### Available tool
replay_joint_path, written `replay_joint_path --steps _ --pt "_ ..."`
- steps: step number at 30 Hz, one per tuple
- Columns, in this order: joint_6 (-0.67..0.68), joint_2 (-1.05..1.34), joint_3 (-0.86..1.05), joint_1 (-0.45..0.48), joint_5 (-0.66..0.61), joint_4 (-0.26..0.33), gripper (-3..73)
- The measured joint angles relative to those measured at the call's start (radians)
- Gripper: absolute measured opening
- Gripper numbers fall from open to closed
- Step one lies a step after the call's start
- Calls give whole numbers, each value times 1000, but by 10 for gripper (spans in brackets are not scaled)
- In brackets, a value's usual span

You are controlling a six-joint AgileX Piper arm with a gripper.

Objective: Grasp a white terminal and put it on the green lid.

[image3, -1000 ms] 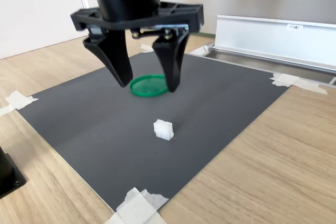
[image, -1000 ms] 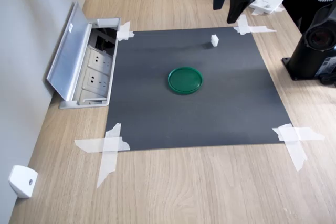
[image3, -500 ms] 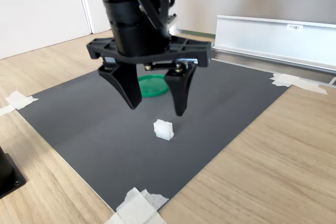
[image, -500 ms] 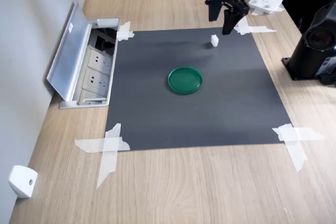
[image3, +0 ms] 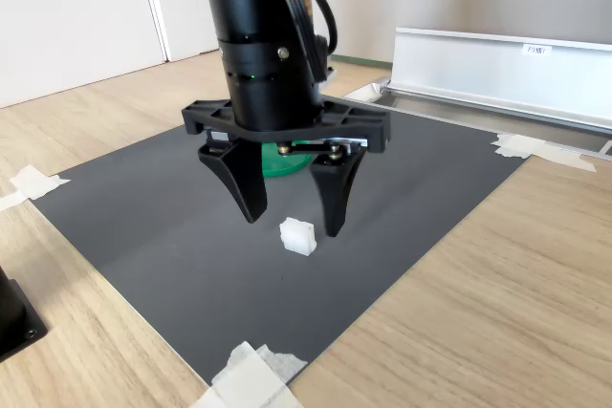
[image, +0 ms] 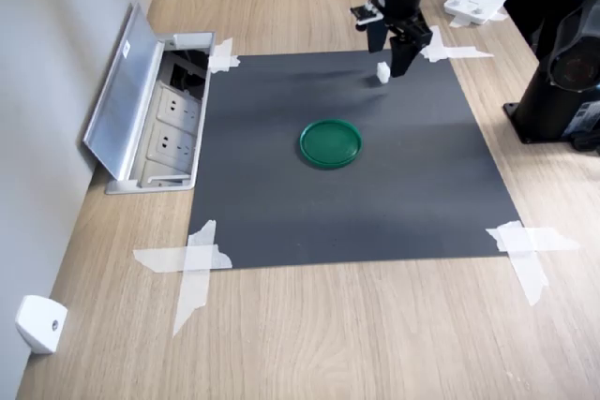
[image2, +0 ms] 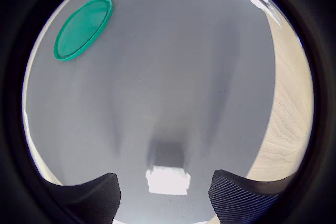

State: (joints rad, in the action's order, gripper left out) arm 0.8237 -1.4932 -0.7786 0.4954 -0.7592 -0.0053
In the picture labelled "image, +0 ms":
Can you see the small white plastic terminal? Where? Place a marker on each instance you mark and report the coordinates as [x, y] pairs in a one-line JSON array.
[[383, 73]]

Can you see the round green lid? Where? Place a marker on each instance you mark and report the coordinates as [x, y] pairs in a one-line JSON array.
[[330, 143]]

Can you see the white tape patch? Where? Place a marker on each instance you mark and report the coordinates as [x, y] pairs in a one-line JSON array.
[[194, 259], [520, 241], [443, 51], [222, 59]]

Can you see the dark grey mat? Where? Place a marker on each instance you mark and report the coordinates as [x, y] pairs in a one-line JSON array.
[[328, 212]]

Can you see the white power socket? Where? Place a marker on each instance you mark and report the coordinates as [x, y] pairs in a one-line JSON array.
[[179, 109], [171, 142]]

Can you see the small white duct label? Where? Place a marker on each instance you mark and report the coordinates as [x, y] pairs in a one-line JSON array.
[[126, 49]]

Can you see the small white bracket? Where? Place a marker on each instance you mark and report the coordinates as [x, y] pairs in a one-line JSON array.
[[40, 325]]

